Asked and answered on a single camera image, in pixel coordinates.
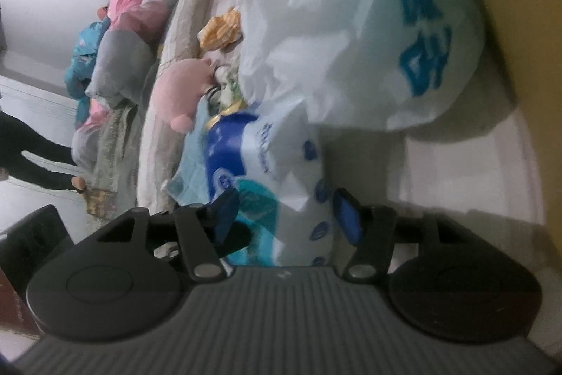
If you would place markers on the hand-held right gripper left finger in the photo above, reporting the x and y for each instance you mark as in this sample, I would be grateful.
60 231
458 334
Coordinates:
226 210

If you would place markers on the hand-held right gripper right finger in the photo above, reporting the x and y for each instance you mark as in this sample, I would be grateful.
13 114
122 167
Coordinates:
349 217

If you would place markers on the blue white tissue pack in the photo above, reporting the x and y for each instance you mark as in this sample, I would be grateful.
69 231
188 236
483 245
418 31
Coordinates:
281 164

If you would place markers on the large cardboard box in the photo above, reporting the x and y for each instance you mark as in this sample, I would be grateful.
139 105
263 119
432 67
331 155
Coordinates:
518 6

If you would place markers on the light blue towel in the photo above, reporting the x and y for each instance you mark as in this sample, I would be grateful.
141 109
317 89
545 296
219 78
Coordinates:
193 164

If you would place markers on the dark printed packet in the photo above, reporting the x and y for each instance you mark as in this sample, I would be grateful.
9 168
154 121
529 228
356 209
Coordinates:
102 202

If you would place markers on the person's leg in black pants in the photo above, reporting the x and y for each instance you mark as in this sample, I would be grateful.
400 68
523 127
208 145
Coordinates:
35 155

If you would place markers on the cream ribbed blanket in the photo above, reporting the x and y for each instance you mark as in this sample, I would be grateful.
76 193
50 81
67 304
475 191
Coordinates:
162 146

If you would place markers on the white striped cloth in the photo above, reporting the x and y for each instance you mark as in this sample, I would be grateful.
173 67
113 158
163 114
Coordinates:
221 87

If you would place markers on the pink plush toy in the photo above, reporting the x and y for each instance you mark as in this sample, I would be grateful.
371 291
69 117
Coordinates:
184 89

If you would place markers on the orange striped cloth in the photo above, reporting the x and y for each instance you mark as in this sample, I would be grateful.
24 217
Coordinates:
219 30

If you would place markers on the grey pillow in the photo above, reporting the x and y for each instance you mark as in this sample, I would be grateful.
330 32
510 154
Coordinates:
118 63

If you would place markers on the blue printed clothing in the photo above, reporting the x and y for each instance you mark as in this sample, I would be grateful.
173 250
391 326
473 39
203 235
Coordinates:
81 58

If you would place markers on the white plastic bag blue print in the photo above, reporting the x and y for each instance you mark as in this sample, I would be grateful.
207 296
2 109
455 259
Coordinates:
333 28

